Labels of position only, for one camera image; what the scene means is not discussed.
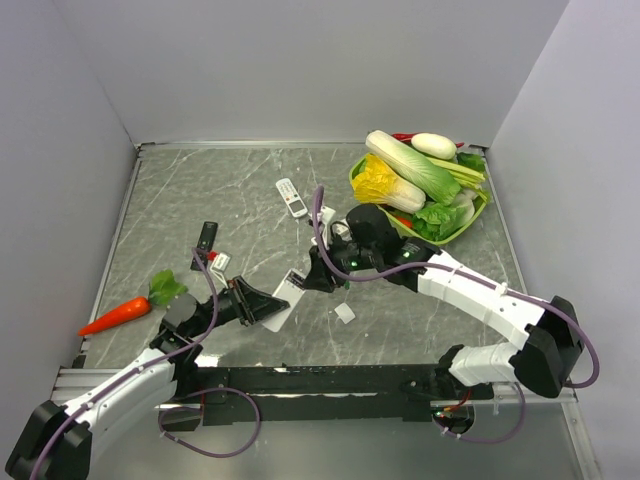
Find green napa cabbage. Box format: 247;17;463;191
365;130;462;205

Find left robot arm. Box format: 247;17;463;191
5;277;290;479

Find orange carrot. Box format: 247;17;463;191
77;296;152;337

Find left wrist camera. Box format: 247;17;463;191
207;251;231;274

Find green lettuce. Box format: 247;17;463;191
412;193;475;242

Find white battery cover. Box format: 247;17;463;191
334;303;356;324

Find green plastic tray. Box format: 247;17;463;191
349;153;490;245

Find white remote with screen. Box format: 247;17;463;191
276;178;308;219

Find yellow napa cabbage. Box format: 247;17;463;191
351;154;426;214

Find green leaf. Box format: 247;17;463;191
148;269;188;307

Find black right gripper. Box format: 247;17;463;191
302;228;381;293

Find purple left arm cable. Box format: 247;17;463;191
28;247;221;480

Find green celery stalks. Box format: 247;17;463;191
429;152;490;202

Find white radish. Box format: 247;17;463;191
410;133;457;161

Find white remote control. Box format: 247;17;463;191
262;269;305;333

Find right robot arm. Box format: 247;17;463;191
303;204;586;399

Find black remote control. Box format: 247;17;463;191
196;221;219;266

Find red chili pepper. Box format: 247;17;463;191
392;133;415;142

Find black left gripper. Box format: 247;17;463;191
188;275;288;337

